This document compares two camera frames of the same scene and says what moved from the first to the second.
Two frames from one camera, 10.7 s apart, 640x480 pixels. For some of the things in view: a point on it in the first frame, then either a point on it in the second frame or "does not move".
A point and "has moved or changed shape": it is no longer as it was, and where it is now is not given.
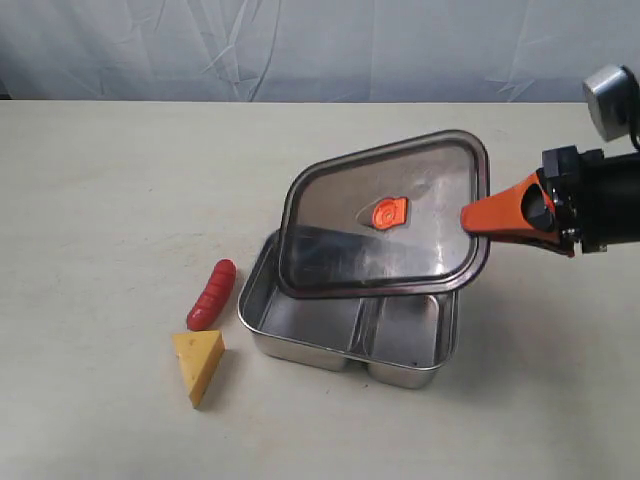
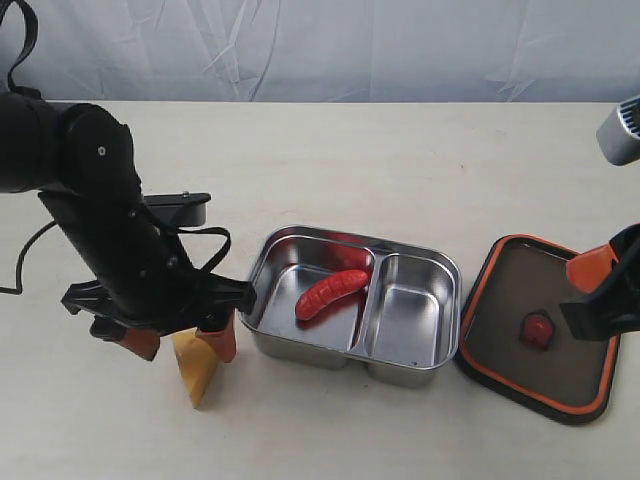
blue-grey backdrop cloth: [312, 50] does not move
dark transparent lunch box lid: [383, 217] to [511, 335]
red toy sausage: [213, 295] has moved or changed shape
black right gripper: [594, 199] to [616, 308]
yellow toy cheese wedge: [199, 355] does not move
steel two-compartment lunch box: [404, 338] does not move
